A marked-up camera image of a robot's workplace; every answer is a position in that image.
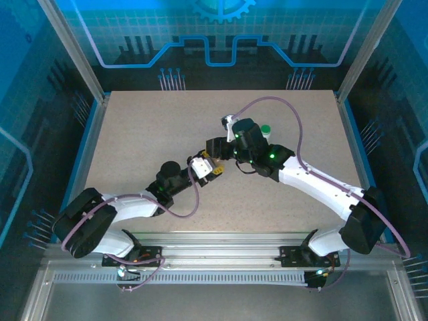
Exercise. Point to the white bottle with green cap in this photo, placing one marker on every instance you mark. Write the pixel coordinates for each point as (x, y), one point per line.
(266, 128)

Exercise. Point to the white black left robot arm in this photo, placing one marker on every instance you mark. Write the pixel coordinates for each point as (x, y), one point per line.
(130, 205)

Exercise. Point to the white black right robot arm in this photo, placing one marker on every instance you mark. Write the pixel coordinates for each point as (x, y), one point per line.
(317, 184)

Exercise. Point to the blue table edge strip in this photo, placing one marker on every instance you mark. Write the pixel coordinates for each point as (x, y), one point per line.
(368, 167)
(79, 167)

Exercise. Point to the grey metal shelf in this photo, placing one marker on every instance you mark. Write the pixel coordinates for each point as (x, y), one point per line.
(217, 304)

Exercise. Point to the aluminium front rail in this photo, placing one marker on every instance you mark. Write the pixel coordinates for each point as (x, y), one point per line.
(217, 247)

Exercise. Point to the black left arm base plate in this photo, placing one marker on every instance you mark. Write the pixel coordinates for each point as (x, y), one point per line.
(152, 254)

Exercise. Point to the aluminium side rail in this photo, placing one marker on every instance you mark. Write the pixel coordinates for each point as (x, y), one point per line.
(86, 167)

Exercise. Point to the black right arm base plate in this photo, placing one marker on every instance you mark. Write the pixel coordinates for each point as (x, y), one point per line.
(287, 255)

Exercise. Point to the aluminium frame post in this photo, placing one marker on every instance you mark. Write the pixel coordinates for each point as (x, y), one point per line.
(368, 50)
(75, 50)

